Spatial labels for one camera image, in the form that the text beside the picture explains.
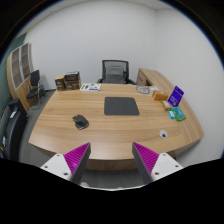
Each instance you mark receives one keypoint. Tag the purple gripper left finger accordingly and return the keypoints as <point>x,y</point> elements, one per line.
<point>69,166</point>

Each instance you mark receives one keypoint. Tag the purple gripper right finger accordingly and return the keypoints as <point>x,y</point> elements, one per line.
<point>151,165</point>

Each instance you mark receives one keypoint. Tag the black computer mouse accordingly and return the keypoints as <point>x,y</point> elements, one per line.
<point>80,122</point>

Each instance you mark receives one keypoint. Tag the dark grey mouse pad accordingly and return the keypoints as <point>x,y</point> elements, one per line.
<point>121,106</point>

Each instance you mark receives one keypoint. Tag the blue small packet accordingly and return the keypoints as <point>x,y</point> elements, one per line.
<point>171,114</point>

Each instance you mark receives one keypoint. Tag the green packet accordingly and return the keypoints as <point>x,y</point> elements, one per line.
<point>179,115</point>

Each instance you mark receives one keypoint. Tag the small tan box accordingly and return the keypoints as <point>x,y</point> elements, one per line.
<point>166,105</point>

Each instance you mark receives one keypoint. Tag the wooden desk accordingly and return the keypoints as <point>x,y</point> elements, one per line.
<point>111,137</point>

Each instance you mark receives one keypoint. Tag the orange brown box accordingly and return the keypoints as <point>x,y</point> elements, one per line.
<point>159,95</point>

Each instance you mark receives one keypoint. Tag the purple sign stand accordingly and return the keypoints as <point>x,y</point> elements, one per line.
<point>175,97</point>

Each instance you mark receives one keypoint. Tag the black leather armchair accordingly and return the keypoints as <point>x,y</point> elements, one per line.
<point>12,126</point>

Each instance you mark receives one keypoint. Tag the round grey coaster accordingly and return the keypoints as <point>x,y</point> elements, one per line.
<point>143,90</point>

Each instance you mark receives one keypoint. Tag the white small box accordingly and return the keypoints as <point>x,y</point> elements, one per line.
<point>152,88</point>

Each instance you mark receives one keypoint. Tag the white green leaflet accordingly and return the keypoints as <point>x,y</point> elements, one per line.
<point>90,87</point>

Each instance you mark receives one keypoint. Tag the brown cardboard box left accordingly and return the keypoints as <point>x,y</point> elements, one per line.
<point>60,84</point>

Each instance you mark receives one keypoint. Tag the black visitor chair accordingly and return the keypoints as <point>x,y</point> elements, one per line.
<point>36,88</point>

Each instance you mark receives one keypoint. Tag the dark cardboard box stack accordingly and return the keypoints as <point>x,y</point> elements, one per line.
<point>72,80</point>

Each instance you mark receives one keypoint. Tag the wooden side cabinet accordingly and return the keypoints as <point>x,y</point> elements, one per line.
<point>148,77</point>

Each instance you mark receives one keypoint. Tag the grey mesh office chair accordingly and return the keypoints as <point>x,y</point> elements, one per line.
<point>115,72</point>

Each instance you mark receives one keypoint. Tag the wooden bookshelf cabinet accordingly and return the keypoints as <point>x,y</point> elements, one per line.
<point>19,68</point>

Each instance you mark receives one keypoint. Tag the desk cable grommet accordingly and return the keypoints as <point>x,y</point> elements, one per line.
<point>163,134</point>

